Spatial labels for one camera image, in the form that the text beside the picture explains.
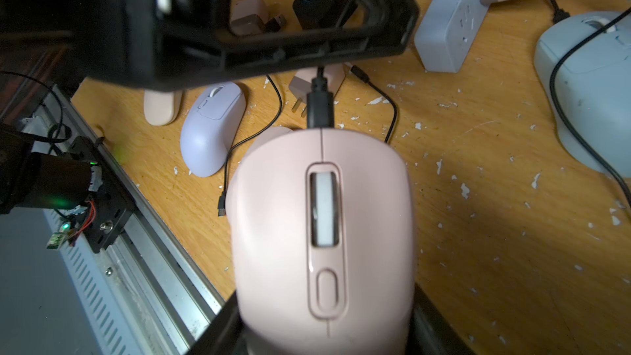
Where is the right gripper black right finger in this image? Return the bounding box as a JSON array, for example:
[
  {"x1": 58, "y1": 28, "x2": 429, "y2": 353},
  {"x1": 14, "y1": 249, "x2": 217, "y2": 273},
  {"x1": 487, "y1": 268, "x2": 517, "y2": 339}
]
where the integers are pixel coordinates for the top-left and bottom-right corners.
[{"x1": 411, "y1": 284, "x2": 474, "y2": 355}]

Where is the grey blue mouse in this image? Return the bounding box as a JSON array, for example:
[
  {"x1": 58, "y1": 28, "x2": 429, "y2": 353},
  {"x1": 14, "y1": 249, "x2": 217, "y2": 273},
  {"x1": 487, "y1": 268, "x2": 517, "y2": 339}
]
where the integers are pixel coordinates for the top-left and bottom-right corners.
[{"x1": 534, "y1": 12, "x2": 630, "y2": 178}]

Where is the black power strip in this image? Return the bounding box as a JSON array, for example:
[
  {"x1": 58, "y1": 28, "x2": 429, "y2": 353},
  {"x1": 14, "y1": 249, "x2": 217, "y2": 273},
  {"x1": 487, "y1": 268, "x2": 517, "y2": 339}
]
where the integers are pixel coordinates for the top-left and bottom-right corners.
[{"x1": 292, "y1": 0, "x2": 358, "y2": 31}]

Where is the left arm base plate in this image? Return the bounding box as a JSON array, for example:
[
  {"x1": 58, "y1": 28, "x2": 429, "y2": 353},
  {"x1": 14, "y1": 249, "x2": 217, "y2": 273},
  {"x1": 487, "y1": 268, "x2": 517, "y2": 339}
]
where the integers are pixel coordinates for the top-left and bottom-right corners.
[{"x1": 70, "y1": 136, "x2": 136, "y2": 253}]

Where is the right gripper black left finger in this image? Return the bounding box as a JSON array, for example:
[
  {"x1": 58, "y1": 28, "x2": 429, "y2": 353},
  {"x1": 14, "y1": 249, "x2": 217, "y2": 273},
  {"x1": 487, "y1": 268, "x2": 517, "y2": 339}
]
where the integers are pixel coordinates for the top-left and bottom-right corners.
[{"x1": 186, "y1": 292, "x2": 244, "y2": 355}]

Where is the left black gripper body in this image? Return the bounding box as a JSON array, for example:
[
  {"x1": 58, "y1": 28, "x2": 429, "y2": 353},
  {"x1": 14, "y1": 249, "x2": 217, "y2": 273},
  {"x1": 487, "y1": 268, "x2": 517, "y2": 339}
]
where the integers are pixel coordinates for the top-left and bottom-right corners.
[{"x1": 1, "y1": 0, "x2": 419, "y2": 91}]

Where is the white power strip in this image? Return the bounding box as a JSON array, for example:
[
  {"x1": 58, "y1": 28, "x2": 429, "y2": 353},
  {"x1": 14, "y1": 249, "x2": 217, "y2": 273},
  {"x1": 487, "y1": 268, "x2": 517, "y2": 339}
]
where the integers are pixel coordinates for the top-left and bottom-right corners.
[{"x1": 414, "y1": 0, "x2": 509, "y2": 73}]

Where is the white wireless mouse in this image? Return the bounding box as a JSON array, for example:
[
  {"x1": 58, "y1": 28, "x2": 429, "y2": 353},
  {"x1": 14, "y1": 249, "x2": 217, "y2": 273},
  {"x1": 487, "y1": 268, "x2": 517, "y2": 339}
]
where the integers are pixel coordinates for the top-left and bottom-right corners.
[{"x1": 143, "y1": 90, "x2": 182, "y2": 127}]

